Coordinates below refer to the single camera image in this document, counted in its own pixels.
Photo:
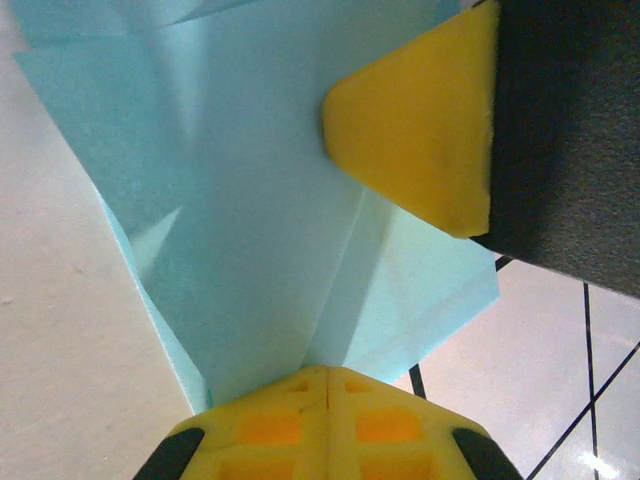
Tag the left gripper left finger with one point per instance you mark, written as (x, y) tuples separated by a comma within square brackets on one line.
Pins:
[(270, 430)]

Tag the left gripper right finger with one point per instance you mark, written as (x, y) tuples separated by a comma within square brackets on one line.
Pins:
[(390, 430)]

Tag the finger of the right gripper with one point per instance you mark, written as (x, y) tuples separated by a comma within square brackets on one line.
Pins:
[(425, 125)]

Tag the light blue paper sheet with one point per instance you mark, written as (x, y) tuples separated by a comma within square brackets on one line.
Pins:
[(240, 200)]

